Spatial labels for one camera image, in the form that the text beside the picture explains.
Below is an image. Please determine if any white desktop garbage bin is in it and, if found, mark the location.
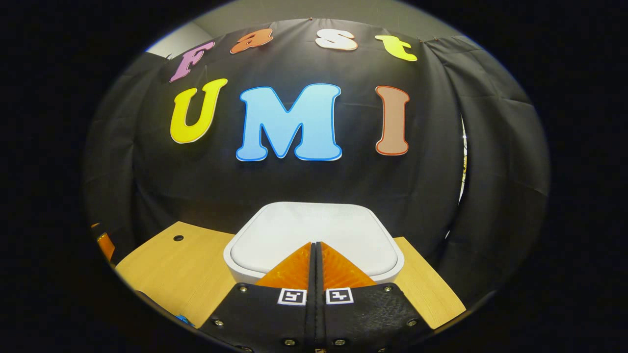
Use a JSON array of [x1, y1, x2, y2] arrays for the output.
[[223, 201, 405, 285]]

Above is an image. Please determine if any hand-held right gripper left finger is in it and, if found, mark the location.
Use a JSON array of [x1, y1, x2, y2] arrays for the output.
[[200, 241, 317, 353]]

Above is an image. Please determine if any black backdrop cloth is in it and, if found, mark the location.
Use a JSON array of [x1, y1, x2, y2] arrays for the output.
[[83, 19, 550, 300]]

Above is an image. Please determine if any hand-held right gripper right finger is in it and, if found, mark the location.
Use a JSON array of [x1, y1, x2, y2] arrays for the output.
[[316, 241, 435, 353]]

